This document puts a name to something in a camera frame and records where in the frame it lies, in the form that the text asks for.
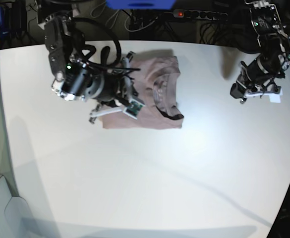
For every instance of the blue plastic bin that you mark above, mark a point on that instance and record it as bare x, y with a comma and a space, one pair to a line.
140, 4

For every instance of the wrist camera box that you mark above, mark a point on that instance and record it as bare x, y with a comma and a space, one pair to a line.
275, 98
134, 107

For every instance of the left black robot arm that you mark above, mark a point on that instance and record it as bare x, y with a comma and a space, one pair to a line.
273, 41

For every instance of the mauve pink t-shirt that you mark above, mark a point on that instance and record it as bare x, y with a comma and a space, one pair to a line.
156, 87

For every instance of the black power strip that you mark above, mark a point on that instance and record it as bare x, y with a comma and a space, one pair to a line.
200, 15

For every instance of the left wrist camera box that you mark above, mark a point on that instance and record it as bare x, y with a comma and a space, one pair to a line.
275, 98

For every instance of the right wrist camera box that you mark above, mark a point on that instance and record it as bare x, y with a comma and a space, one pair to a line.
134, 107

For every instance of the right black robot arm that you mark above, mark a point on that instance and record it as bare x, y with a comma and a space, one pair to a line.
78, 78

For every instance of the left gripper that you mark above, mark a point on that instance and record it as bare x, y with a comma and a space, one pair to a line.
255, 81

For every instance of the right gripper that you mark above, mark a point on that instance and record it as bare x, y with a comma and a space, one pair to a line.
112, 91

